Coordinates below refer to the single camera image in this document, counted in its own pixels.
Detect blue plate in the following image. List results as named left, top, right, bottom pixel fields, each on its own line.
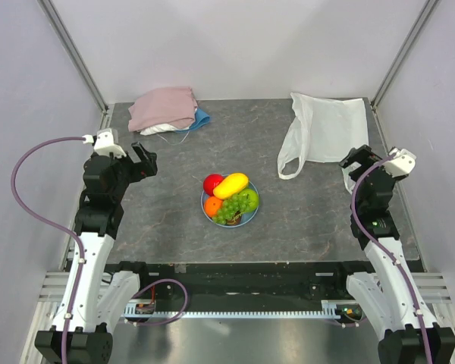
left=200, top=180, right=260, bottom=228

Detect white plastic bag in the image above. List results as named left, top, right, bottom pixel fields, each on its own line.
left=277, top=93, right=369, bottom=180

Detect purple cable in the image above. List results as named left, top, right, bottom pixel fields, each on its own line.
left=349, top=153, right=433, bottom=364
left=10, top=136, right=99, bottom=364

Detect red apple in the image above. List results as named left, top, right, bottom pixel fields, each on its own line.
left=202, top=174, right=224, bottom=196

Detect orange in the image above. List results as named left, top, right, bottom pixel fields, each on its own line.
left=203, top=196, right=223, bottom=218

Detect yellow mango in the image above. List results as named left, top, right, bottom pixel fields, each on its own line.
left=213, top=172, right=249, bottom=200

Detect cable duct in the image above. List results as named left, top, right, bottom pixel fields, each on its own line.
left=122, top=301, right=362, bottom=320

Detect green grapes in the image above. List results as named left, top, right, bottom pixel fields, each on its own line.
left=212, top=194, right=244, bottom=226

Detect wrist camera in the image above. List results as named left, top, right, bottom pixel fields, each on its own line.
left=93, top=128, right=127, bottom=158
left=383, top=147, right=416, bottom=178

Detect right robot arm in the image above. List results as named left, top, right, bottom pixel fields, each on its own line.
left=331, top=145, right=455, bottom=363

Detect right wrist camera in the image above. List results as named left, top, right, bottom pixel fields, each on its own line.
left=383, top=147, right=416, bottom=178

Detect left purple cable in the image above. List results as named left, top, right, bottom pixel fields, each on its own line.
left=10, top=136, right=99, bottom=364

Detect white cloth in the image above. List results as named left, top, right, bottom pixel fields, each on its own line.
left=140, top=124, right=189, bottom=136

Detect green apple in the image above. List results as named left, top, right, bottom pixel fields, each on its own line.
left=238, top=188, right=259, bottom=213

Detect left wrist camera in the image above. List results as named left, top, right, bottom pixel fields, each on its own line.
left=93, top=128, right=127, bottom=158

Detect pink cloth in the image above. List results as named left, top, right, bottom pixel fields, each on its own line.
left=128, top=86, right=197, bottom=132

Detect blue cloth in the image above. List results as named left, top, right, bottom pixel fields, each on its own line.
left=175, top=108, right=211, bottom=133

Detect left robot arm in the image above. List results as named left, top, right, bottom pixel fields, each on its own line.
left=34, top=142, right=158, bottom=363

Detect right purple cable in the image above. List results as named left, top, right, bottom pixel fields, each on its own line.
left=349, top=153, right=433, bottom=364

